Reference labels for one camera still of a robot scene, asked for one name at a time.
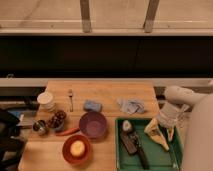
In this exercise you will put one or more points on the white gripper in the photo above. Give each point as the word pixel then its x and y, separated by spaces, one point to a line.
pixel 167 117

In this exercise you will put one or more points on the peeled banana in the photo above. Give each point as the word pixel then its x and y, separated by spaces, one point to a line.
pixel 156 135

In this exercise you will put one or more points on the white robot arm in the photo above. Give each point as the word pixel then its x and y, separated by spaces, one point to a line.
pixel 178 100

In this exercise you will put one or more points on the purple bowl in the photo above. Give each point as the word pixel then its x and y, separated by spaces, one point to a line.
pixel 93 125

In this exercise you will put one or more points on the red bowl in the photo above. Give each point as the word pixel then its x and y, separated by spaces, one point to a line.
pixel 83 157

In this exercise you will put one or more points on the black spatula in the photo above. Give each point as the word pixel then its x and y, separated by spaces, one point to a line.
pixel 133 146

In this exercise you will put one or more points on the green tray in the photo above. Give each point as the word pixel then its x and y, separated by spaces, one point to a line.
pixel 158 158

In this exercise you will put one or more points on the small grey round object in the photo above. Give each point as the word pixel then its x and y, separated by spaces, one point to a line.
pixel 126 126

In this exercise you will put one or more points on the light blue cloth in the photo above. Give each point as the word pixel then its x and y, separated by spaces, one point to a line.
pixel 131 106

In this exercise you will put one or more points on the blue sponge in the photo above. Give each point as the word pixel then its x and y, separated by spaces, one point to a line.
pixel 92 106

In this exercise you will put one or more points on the yellow apple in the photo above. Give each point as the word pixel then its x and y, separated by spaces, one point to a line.
pixel 77 148

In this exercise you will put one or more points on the orange carrot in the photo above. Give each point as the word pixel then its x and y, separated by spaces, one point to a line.
pixel 68 131

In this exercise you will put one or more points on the metal fork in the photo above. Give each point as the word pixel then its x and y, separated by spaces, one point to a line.
pixel 70 94

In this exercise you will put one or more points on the bunch of dark grapes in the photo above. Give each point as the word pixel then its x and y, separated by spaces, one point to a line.
pixel 57 119

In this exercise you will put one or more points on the metal cup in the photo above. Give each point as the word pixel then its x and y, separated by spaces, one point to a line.
pixel 40 127

